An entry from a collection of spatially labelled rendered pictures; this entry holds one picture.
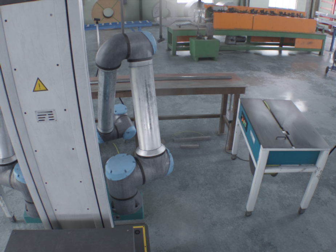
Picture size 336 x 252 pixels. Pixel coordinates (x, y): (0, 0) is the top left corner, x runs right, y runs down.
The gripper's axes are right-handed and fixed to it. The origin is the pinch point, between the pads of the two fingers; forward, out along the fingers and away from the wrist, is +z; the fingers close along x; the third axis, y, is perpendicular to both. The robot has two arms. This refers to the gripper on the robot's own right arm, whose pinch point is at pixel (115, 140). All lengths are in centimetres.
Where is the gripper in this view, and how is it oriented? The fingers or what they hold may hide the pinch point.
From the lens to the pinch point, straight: 187.3
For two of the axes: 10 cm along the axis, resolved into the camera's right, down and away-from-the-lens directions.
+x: 9.5, -0.4, 3.1
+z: -2.2, 6.2, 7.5
